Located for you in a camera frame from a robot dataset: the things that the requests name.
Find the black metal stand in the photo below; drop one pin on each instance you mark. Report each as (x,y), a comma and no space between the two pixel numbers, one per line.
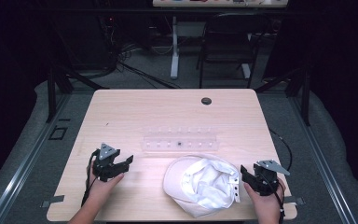
(305,93)
(52,93)

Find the black table grommet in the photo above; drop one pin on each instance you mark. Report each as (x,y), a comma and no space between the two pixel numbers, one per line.
(206,100)

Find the grey metal bracket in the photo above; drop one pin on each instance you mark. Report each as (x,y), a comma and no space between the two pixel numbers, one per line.
(295,200)
(53,200)

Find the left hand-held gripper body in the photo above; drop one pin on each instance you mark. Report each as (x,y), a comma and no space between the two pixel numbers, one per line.
(106,153)

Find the black chair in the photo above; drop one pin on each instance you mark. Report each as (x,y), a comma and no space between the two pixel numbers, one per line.
(230,46)

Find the white desk leg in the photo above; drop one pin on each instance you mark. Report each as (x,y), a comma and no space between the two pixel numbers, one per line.
(175,49)

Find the white baseball cap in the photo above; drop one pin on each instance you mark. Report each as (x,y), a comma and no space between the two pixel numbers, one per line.
(202,185)

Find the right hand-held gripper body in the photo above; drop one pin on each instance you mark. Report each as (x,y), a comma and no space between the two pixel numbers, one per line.
(268,174)

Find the aluminium rail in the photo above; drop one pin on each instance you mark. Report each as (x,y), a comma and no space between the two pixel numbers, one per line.
(320,168)
(24,165)

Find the clear acrylic rack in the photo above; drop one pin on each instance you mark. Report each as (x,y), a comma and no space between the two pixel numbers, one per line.
(180,143)

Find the person's left hand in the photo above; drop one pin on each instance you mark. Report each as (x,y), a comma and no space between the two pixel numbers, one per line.
(104,186)

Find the person's right hand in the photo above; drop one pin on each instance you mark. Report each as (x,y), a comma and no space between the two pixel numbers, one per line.
(265,205)

